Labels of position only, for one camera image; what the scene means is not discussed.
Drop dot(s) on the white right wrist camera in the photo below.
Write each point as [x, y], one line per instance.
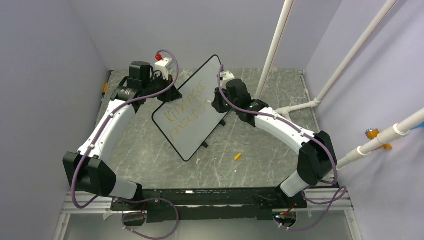
[226, 76]

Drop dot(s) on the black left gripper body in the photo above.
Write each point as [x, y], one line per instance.
[159, 85]

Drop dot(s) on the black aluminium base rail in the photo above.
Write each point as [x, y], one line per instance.
[260, 203]

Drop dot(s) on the yellow marker cap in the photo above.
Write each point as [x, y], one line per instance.
[237, 156]

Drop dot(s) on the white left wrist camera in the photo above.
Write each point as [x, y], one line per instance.
[163, 65]

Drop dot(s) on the yellow handled tool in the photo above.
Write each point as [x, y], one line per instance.
[105, 88]

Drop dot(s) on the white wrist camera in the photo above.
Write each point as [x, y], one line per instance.
[226, 76]
[163, 65]

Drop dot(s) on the white pvc pipe frame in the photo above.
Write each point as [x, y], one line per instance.
[368, 69]

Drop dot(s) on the black framed whiteboard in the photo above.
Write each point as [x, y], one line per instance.
[187, 122]

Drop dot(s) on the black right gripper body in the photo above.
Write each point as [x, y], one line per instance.
[222, 106]

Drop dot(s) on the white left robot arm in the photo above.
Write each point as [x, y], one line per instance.
[87, 169]

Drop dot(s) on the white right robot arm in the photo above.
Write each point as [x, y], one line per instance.
[316, 155]

